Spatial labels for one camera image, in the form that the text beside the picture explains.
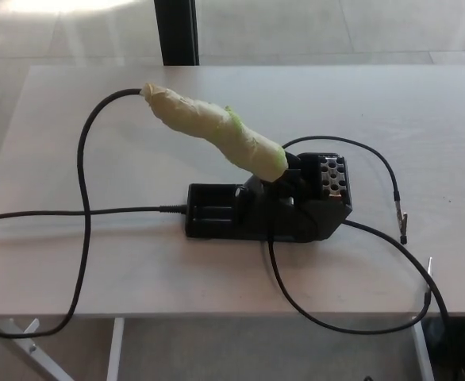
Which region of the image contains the white table leg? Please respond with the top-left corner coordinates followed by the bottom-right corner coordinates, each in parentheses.
top-left (106, 317), bottom-right (125, 381)
top-left (410, 317), bottom-right (436, 381)

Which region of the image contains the black vertical pillar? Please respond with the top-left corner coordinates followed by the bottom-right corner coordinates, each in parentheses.
top-left (154, 0), bottom-right (201, 67)

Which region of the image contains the black soldering iron base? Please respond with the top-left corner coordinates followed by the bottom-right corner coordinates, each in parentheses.
top-left (184, 152), bottom-right (354, 242)

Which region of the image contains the looped black cable with clip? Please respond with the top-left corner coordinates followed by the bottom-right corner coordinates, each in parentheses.
top-left (267, 233), bottom-right (434, 333)

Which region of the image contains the thin cable with alligator clip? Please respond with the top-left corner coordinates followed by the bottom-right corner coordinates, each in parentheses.
top-left (283, 135), bottom-right (410, 245)

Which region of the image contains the thick black soldering iron cable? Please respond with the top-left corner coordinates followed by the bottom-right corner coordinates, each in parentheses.
top-left (0, 87), bottom-right (144, 340)

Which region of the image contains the black cable off table edge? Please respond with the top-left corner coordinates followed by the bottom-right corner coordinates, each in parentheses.
top-left (343, 220), bottom-right (456, 381)

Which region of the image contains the black base power cable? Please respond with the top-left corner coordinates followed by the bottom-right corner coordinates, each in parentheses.
top-left (0, 203), bottom-right (187, 232)

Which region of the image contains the white diagonal table brace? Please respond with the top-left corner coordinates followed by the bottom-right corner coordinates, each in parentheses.
top-left (0, 317), bottom-right (75, 381)

